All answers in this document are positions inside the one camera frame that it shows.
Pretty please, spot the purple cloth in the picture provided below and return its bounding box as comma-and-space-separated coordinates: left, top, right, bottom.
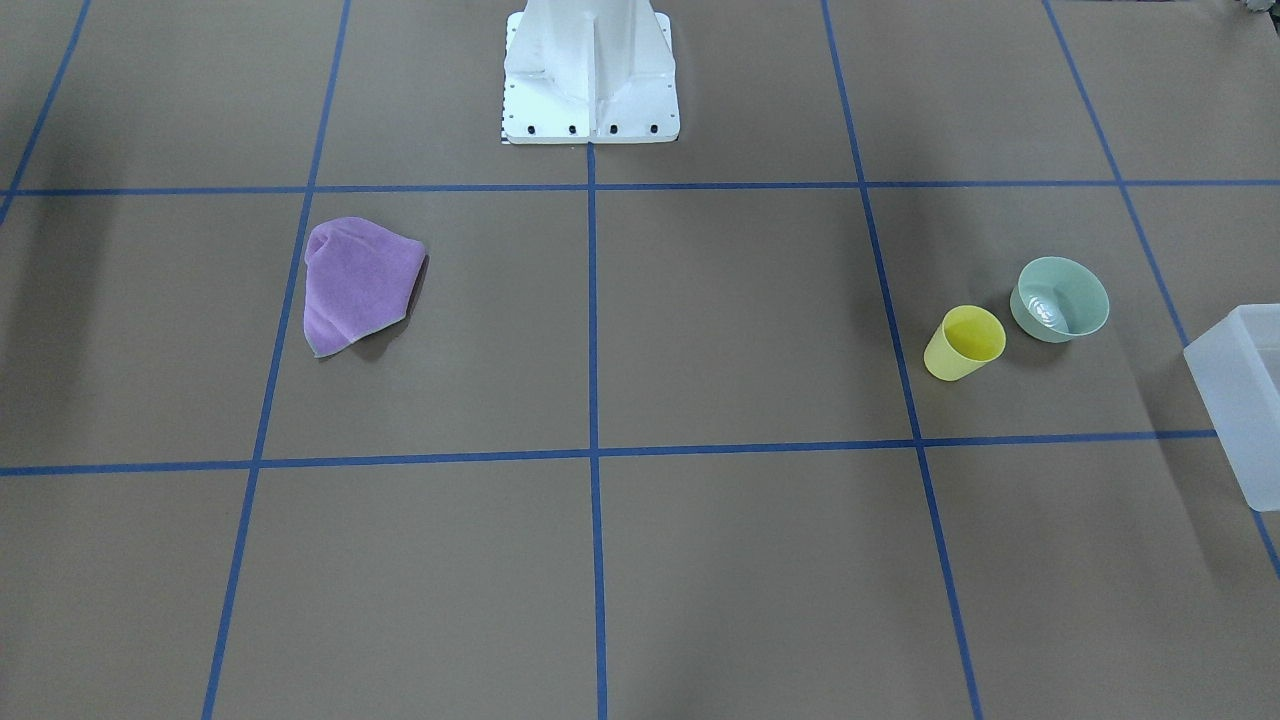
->
303, 217, 429, 359

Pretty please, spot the yellow plastic cup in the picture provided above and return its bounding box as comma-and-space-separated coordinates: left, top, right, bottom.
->
923, 305, 1007, 382

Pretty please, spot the green plastic bowl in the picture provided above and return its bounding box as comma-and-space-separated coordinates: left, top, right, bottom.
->
1009, 256, 1111, 345

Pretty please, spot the translucent plastic box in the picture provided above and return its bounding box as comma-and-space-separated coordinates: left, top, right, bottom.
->
1184, 304, 1279, 512

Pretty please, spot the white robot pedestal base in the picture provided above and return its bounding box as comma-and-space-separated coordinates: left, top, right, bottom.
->
500, 1, 681, 145

